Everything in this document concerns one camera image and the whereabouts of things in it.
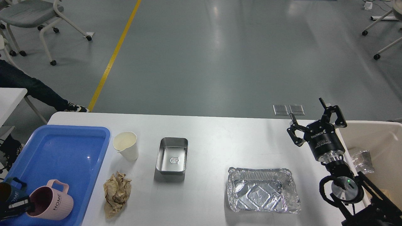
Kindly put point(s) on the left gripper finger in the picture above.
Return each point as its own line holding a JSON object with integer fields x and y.
{"x": 11, "y": 210}

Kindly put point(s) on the beige plastic bin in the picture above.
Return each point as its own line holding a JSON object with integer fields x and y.
{"x": 383, "y": 140}

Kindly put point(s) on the dark blue HOME mug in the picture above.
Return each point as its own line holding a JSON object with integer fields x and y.
{"x": 10, "y": 194}

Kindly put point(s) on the crumpled brown paper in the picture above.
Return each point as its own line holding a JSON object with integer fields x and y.
{"x": 117, "y": 191}

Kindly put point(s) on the aluminium foil tray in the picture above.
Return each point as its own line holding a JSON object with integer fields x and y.
{"x": 262, "y": 190}

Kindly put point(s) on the grey office chair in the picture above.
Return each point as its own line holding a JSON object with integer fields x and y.
{"x": 34, "y": 14}

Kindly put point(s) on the right metal floor plate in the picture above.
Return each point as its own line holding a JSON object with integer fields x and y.
{"x": 297, "y": 110}

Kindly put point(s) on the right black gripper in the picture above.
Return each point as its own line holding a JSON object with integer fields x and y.
{"x": 323, "y": 139}

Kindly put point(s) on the brown paper in bin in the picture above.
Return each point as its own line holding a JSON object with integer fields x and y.
{"x": 392, "y": 196}

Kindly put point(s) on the blue plastic tray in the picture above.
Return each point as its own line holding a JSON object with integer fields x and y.
{"x": 70, "y": 154}

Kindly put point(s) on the person in dark trousers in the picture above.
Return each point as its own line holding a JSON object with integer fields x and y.
{"x": 12, "y": 77}

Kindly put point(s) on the steel rectangular tin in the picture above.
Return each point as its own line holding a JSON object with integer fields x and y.
{"x": 172, "y": 156}

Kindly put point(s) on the white side table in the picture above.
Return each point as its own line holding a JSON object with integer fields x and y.
{"x": 9, "y": 100}

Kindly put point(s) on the white floor power adapter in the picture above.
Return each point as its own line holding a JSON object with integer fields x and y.
{"x": 368, "y": 5}

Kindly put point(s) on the left metal floor plate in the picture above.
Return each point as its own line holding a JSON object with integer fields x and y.
{"x": 280, "y": 110}

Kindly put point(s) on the white paper cup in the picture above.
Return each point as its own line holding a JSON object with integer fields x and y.
{"x": 125, "y": 143}

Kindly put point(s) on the crumpled clear plastic wrap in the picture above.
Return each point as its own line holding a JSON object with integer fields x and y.
{"x": 362, "y": 161}

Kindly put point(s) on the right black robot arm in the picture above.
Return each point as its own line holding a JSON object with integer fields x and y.
{"x": 358, "y": 199}

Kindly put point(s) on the metal floor plate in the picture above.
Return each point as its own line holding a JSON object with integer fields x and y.
{"x": 297, "y": 110}
{"x": 280, "y": 110}

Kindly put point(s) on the pink HOME mug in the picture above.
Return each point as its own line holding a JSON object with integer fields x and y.
{"x": 51, "y": 202}

